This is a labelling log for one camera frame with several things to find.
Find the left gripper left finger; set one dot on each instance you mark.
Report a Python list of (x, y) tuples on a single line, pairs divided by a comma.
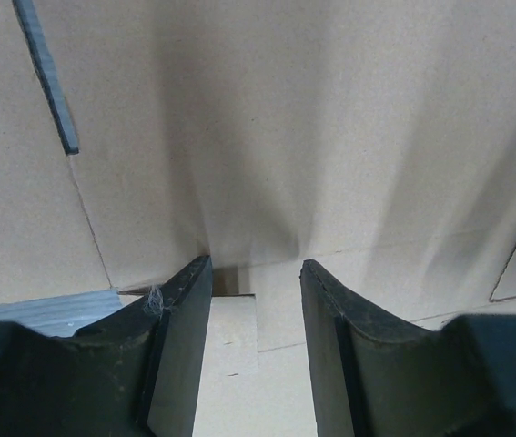
[(135, 372)]

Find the cardboard box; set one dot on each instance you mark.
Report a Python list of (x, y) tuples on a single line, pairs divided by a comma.
[(375, 137)]

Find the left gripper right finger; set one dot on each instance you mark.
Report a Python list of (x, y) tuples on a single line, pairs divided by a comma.
[(375, 374)]

